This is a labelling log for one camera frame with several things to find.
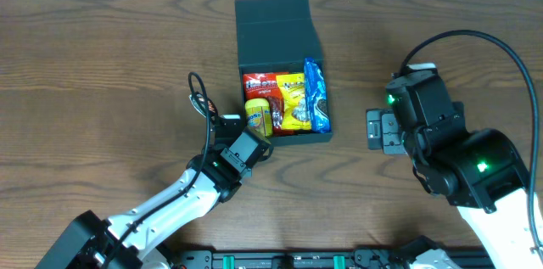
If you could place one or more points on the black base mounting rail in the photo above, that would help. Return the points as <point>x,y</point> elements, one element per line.
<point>421,252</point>

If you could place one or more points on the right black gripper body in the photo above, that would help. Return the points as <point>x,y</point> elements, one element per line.
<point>383,131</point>

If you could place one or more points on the black Mars candy wrapper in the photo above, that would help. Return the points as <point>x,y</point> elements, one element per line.
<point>204,107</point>

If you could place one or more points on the black gift box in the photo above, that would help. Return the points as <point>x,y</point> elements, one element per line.
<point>277,36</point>

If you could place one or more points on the yellow Mentos gum bottle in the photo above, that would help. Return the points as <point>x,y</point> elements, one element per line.
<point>258,116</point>

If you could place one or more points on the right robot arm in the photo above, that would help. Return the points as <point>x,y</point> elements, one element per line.
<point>480,173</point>

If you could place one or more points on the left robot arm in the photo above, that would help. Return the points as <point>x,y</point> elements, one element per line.
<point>128,239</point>

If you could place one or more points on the blue Oreo cookie pack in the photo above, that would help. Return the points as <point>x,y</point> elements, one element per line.
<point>316,97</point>

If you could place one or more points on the yellow snack bag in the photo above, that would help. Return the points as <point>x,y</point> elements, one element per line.
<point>295,113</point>

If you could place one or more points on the red snack bag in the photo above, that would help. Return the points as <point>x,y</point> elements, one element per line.
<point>264,85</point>

